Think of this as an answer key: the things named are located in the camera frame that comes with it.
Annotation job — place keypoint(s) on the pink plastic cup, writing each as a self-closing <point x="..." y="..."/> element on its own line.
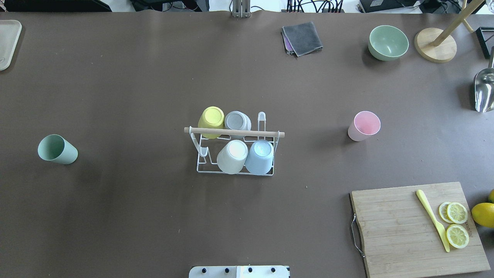
<point x="364" y="125"/>

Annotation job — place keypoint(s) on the green plastic cup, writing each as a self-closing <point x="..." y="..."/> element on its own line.
<point x="56" y="149"/>

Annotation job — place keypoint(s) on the grey plastic cup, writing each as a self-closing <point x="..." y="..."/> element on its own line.
<point x="236" y="120"/>

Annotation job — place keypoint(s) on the light blue plastic cup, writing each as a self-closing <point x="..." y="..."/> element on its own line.
<point x="260" y="158"/>

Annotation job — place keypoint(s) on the cream plastic cup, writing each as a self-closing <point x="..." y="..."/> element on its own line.
<point x="232" y="157"/>

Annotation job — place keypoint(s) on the yellow plastic cup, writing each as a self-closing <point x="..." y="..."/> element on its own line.
<point x="212" y="118"/>

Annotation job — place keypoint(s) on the grey folded cloth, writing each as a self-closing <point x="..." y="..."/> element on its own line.
<point x="301" y="39"/>

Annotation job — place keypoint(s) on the green bowl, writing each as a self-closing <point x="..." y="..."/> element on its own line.
<point x="387" y="43"/>

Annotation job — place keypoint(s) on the wooden cutting board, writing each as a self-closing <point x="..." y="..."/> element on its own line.
<point x="399" y="239"/>

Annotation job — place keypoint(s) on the wooden mug tree stand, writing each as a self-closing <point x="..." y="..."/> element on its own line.
<point x="436" y="45"/>

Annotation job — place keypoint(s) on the yellow plastic knife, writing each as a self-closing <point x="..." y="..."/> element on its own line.
<point x="439" y="226"/>

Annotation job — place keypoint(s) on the lemon slice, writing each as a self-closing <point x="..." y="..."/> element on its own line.
<point x="457" y="236"/>
<point x="453" y="212"/>

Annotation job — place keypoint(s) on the metal scoop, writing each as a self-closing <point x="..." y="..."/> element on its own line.
<point x="484" y="87"/>

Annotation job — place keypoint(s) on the whole yellow lemon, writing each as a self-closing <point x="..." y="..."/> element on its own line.
<point x="483" y="214"/>

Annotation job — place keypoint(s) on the beige plastic tray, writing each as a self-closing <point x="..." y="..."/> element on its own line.
<point x="9" y="34"/>

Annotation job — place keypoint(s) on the white wire cup holder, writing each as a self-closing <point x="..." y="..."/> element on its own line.
<point x="209" y="142"/>

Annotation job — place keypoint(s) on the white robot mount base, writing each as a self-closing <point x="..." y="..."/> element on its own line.
<point x="248" y="271"/>

